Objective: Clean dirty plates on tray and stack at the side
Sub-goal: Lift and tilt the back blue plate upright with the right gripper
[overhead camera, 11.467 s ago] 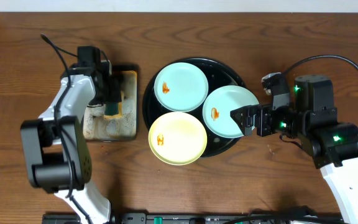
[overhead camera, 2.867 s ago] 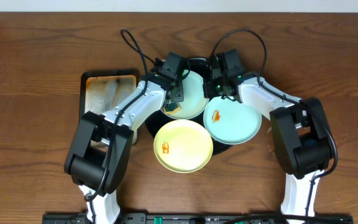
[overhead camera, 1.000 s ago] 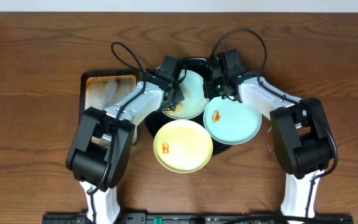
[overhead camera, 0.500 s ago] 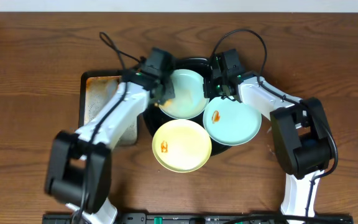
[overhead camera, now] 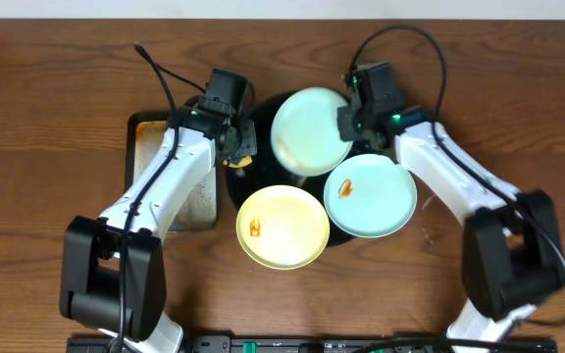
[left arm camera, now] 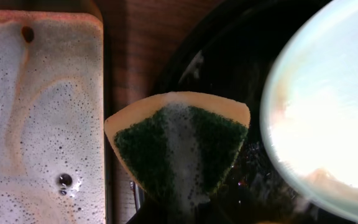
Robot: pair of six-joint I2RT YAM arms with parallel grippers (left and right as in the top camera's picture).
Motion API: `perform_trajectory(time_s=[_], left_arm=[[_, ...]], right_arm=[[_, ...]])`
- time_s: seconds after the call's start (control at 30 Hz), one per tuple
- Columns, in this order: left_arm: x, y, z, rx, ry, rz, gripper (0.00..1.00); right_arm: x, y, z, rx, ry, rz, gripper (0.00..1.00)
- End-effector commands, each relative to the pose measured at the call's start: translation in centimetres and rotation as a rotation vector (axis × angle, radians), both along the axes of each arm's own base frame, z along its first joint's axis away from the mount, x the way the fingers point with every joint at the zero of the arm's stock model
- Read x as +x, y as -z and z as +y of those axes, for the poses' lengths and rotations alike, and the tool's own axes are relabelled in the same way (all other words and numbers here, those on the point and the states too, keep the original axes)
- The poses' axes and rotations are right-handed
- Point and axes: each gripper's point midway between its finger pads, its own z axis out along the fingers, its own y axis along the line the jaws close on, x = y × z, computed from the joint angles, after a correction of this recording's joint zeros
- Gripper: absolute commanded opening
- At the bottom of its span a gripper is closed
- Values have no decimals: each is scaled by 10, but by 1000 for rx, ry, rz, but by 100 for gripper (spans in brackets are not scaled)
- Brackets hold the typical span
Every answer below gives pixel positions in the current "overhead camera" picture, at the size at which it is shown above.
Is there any yellow green sponge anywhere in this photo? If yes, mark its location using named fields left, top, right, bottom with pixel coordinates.
left=225, top=156, right=252, bottom=169

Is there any light blue plate top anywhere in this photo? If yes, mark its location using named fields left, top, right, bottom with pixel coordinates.
left=270, top=87, right=352, bottom=177

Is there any light blue plate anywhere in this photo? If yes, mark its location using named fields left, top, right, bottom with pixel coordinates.
left=270, top=87, right=352, bottom=177
left=323, top=154, right=417, bottom=238

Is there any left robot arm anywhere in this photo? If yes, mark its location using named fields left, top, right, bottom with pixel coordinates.
left=59, top=96, right=256, bottom=352

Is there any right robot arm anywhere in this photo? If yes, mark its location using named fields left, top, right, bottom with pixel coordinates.
left=336, top=94, right=565, bottom=342

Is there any black round tray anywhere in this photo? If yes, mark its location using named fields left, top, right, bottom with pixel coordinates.
left=225, top=90, right=362, bottom=248

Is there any black rectangular soapy tray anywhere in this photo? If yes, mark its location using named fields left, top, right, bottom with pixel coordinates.
left=125, top=111, right=218, bottom=232

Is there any light blue plate right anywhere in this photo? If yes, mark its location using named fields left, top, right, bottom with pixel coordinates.
left=323, top=154, right=417, bottom=238

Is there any yellow plate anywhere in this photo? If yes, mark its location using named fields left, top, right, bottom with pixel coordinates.
left=235, top=185, right=330, bottom=270

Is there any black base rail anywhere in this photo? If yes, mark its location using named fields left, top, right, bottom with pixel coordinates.
left=66, top=335, right=558, bottom=353

